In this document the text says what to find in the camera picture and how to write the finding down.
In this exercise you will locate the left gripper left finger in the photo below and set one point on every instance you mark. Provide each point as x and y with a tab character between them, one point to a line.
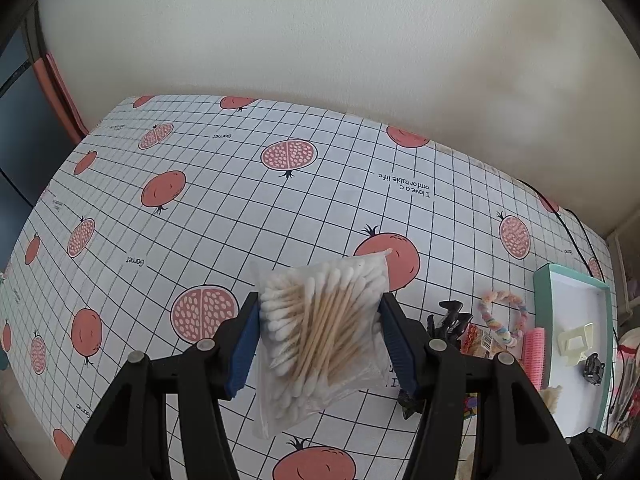
240	343

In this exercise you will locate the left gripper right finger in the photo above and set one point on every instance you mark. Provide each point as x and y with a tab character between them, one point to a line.
404	339

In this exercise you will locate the pink hair roller clip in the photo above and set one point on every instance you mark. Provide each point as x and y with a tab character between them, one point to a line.
533	356

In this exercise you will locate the cream lace scrunchie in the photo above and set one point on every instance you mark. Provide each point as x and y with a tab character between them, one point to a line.
551	397

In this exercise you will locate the black hair claw clip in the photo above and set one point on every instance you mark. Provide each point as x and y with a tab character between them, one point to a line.
453	326

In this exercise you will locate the bag of cotton swabs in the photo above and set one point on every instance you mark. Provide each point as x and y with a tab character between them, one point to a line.
320	338

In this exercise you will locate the pomegranate grid tablecloth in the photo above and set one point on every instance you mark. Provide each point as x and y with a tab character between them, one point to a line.
175	192

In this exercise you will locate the small black hair clip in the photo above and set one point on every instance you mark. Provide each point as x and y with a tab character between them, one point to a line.
593	369

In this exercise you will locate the cream hair claw clip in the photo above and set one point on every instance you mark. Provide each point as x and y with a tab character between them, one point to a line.
575	344

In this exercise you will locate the clear toothpick box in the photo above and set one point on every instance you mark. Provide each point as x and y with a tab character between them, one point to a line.
476	342

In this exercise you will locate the teal shallow box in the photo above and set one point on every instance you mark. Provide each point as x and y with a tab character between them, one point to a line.
575	311

